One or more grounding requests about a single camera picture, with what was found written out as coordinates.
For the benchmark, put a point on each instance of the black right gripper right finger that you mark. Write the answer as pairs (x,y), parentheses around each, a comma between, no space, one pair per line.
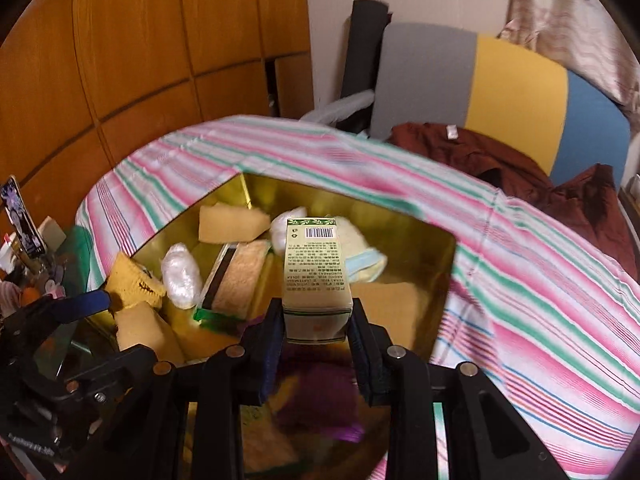
(486,438)

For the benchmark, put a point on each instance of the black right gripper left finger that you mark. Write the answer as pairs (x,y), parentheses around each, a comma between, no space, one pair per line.
(144,439)

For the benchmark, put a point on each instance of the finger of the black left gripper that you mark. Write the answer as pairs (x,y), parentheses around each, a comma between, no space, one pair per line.
(72,308)

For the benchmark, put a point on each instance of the clear plastic bundle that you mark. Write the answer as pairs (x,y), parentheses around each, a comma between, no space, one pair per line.
(181,277)

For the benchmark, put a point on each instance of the brown beige scrub pad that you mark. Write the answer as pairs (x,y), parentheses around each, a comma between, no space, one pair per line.
(230,287)

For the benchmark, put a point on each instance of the green beige printed carton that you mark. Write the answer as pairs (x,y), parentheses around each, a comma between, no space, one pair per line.
(316,297)

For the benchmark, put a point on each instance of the large tan sponge block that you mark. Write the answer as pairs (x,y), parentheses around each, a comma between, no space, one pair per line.
(141,324)

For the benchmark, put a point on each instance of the green plastic bin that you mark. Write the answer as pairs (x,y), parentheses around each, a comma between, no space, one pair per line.
(74,256)

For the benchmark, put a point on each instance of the striped pink green bedsheet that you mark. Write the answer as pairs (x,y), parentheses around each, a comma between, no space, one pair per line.
(550,319)

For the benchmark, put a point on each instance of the tan sponge cube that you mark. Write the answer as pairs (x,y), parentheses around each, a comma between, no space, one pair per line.
(222,223)

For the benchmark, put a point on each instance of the white green sponge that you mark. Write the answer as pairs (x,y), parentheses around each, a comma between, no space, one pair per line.
(363,263)

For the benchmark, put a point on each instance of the gold metal tin box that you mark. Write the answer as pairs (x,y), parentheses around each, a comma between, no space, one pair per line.
(205,278)

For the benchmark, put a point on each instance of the wooden wardrobe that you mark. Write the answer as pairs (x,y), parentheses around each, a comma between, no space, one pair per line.
(84,83)

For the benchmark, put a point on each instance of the dark red garment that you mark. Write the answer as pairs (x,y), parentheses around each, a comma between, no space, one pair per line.
(586,204)

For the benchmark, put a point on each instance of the white grey pillow edge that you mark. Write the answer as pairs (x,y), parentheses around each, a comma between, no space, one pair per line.
(341,109)

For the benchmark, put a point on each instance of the grey yellow blue cushion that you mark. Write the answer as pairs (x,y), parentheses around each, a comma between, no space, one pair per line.
(450,76)

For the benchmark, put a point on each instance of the black rolled mat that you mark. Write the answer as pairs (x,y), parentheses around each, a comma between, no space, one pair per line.
(367,25)

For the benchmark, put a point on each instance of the beige patterned curtain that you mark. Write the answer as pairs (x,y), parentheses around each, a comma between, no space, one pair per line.
(581,36)

